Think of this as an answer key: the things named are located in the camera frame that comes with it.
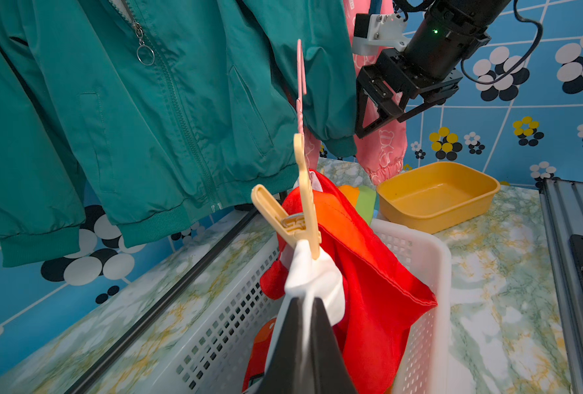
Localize yellow plastic tub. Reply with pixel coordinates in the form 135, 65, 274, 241
377, 162, 500, 234

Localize beige clothespin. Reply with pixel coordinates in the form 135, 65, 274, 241
250, 132, 321, 260

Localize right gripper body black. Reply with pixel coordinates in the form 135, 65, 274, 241
355, 49, 463, 138

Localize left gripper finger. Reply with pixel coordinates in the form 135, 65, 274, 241
256, 297, 357, 393

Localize white plastic basket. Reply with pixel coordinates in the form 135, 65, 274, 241
92, 217, 451, 393

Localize pink printed jacket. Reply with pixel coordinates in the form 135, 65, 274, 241
305, 0, 408, 186

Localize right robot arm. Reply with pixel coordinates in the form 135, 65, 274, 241
352, 0, 508, 139

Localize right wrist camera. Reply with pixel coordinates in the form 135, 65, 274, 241
352, 13, 411, 56

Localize black clothes rack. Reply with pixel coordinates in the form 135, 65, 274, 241
65, 205, 257, 394

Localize red white rainbow jacket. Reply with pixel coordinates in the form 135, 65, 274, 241
245, 172, 437, 393

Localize green letter jacket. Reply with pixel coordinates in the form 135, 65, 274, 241
0, 1, 356, 268

